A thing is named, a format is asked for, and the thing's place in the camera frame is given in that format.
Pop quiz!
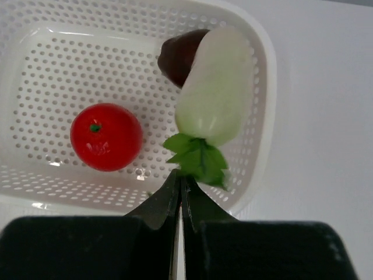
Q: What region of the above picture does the red fake tomato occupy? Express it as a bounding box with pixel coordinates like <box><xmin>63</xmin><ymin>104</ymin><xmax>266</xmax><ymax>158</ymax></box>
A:
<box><xmin>70</xmin><ymin>103</ymin><xmax>143</xmax><ymax>172</ymax></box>

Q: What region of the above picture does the white fake food piece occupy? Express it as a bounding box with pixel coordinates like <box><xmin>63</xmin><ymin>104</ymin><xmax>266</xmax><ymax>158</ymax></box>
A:
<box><xmin>162</xmin><ymin>26</ymin><xmax>257</xmax><ymax>192</ymax></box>

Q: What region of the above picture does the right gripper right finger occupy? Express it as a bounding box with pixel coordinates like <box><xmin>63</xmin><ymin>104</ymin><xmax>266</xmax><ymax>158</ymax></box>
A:
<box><xmin>181</xmin><ymin>177</ymin><xmax>357</xmax><ymax>279</ymax></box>

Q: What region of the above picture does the dark brown fake fruit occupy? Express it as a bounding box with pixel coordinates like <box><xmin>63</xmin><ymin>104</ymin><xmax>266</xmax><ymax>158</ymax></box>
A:
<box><xmin>157</xmin><ymin>29</ymin><xmax>210</xmax><ymax>88</ymax></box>

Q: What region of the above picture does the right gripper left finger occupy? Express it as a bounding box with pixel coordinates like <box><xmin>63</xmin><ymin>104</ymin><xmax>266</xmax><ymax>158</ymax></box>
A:
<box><xmin>1</xmin><ymin>170</ymin><xmax>181</xmax><ymax>279</ymax></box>

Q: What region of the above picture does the white perforated plastic basket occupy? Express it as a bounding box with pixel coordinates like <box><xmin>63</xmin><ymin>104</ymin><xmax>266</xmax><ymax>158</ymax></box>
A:
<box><xmin>1</xmin><ymin>1</ymin><xmax>276</xmax><ymax>223</ymax></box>

